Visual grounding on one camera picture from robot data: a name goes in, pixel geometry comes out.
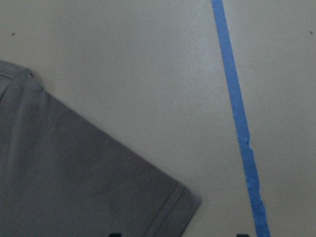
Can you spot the blue tape line right lengthwise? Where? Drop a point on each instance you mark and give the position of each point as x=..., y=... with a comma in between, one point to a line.
x=240, y=119

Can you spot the dark brown t-shirt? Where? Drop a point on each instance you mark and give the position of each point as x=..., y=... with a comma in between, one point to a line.
x=60, y=176

